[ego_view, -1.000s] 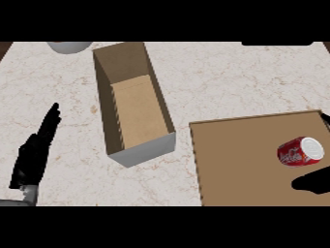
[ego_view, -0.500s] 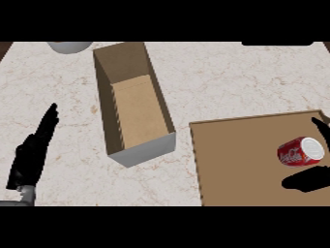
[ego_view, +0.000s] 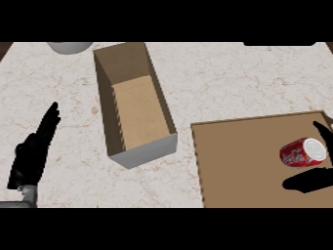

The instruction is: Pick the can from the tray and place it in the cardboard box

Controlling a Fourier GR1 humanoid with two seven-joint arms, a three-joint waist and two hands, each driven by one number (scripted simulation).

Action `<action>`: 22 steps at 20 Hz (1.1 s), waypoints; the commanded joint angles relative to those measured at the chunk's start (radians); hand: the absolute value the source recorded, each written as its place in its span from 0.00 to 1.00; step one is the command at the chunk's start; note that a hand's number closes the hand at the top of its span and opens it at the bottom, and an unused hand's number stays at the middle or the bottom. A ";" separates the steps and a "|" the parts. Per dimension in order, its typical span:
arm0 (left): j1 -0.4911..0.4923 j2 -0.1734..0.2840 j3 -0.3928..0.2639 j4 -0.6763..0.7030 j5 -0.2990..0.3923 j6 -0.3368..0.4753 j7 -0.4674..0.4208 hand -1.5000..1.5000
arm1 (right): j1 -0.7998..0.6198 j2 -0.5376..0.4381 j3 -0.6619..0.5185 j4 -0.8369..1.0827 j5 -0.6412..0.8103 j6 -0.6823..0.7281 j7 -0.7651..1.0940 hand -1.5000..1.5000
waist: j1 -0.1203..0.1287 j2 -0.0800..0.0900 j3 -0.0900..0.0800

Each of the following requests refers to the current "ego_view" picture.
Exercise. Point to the open cardboard box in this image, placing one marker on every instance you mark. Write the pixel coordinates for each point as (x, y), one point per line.
(135, 107)

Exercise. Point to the brown wooden tray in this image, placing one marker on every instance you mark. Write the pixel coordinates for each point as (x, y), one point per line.
(260, 162)

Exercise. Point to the grey bowl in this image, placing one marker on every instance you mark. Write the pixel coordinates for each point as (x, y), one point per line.
(70, 47)

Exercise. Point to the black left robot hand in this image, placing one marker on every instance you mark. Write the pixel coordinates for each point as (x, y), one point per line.
(31, 153)

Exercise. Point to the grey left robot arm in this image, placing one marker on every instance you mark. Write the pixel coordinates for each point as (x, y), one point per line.
(23, 198)

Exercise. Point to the red soda can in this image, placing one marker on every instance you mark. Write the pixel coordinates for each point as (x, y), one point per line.
(300, 153)

